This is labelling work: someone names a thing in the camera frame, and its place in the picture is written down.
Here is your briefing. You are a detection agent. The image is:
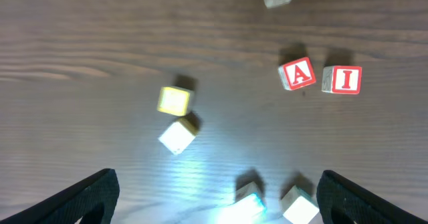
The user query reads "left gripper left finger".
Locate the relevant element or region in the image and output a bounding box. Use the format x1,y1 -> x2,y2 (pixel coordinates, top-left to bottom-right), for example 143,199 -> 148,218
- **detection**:
1,169 -> 120,224

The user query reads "red letter A block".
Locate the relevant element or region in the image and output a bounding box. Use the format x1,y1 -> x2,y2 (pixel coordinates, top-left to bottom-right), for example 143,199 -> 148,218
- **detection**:
278,57 -> 316,91

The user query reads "white block near blue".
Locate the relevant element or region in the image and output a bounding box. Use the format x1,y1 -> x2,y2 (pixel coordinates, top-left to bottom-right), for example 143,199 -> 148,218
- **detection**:
280,185 -> 320,224

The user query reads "red letter I block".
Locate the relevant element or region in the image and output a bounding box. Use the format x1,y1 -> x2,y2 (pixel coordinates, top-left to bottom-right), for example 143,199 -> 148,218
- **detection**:
322,66 -> 362,94

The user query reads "yellow wooden block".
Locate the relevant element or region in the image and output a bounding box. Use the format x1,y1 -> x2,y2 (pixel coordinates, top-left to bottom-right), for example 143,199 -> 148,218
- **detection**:
157,86 -> 194,116

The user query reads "blue number 2 block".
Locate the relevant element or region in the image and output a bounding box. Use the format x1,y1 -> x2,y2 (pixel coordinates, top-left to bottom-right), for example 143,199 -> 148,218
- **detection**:
217,182 -> 266,224

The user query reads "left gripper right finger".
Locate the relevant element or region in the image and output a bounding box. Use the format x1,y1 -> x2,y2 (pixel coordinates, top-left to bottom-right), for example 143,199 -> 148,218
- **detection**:
316,170 -> 427,224

